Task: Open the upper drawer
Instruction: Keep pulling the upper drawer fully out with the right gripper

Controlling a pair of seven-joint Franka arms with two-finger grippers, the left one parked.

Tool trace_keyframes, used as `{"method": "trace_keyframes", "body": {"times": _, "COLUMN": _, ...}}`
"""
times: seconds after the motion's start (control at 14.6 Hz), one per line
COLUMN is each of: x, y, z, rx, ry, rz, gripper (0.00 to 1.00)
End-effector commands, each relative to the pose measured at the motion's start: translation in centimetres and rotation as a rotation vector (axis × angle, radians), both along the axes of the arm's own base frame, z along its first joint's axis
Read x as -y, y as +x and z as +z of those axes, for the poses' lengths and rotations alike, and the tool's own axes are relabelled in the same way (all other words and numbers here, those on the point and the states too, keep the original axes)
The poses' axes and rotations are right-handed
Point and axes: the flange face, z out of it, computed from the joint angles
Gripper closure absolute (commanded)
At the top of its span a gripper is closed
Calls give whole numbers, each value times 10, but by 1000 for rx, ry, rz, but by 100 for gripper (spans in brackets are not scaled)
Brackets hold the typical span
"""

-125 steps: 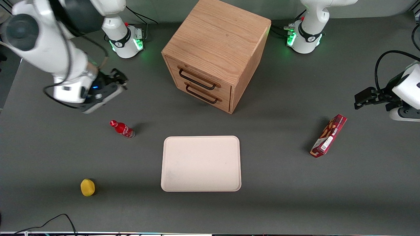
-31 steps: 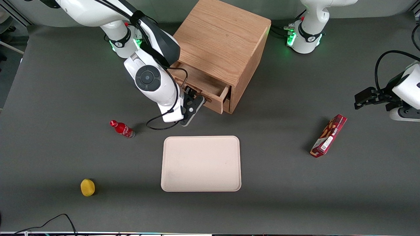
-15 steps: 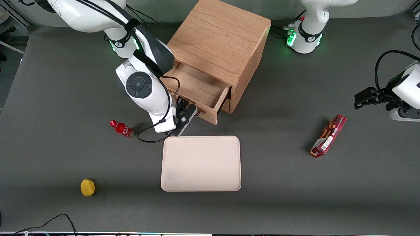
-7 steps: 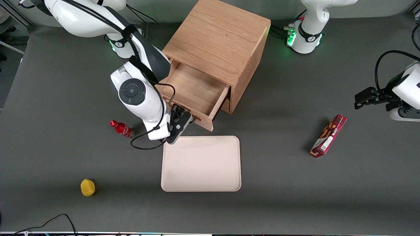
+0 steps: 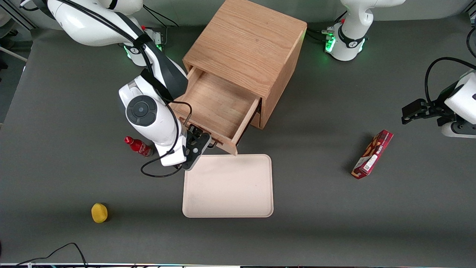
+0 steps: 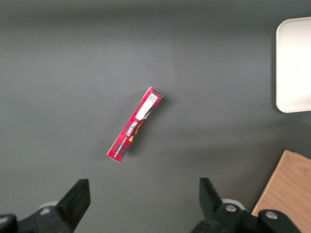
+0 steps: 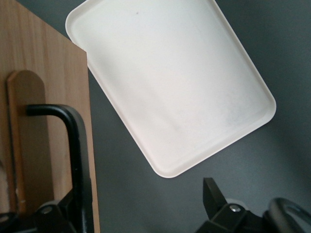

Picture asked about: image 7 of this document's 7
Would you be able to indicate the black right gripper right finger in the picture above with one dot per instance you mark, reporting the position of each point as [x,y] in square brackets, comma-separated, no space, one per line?
[213,201]

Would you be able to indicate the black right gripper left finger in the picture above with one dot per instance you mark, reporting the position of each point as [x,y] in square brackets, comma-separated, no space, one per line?
[53,218]

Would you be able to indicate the wooden drawer box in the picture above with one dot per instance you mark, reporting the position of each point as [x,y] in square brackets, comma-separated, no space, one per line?
[48,60]

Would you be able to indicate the white rectangular plastic tray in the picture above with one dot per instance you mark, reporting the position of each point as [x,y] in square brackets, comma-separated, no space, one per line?
[170,85]

